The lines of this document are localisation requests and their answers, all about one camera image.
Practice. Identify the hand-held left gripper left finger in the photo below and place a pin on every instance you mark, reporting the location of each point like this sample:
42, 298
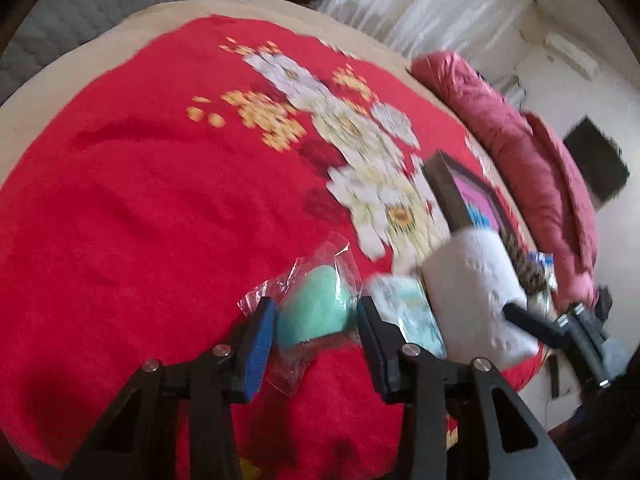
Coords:
260, 355

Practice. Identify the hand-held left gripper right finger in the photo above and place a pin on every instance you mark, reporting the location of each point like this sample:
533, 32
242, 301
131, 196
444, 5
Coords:
375, 355

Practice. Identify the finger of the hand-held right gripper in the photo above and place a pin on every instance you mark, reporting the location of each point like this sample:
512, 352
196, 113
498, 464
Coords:
530, 321

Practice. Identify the leopard print pouch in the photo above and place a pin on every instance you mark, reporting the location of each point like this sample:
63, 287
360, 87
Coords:
522, 262

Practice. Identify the blue and white packet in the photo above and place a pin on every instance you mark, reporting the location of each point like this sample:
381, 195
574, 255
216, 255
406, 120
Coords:
542, 262

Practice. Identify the white toilet paper roll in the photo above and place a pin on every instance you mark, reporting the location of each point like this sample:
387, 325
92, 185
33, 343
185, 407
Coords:
470, 290

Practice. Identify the green sponge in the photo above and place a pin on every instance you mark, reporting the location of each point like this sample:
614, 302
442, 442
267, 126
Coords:
315, 305

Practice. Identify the dark cardboard box tray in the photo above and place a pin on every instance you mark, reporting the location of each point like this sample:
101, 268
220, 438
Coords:
445, 190

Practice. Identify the green patterned tissue pack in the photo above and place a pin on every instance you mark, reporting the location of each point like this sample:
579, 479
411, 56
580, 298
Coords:
407, 310

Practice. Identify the pink and blue book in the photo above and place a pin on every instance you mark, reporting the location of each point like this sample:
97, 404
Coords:
480, 200

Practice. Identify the pink quilt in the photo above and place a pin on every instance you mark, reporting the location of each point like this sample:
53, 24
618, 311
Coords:
540, 180

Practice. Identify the black television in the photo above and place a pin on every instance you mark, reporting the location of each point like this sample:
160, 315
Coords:
597, 160

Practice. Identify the red floral blanket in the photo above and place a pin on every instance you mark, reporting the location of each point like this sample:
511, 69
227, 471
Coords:
150, 210

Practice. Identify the white air conditioner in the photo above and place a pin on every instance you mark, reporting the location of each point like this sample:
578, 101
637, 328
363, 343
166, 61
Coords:
572, 55

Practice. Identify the white curtain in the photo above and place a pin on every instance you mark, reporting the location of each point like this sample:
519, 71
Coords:
425, 0

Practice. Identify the grey quilted cover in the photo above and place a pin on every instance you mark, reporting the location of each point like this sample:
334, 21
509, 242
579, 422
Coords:
100, 0

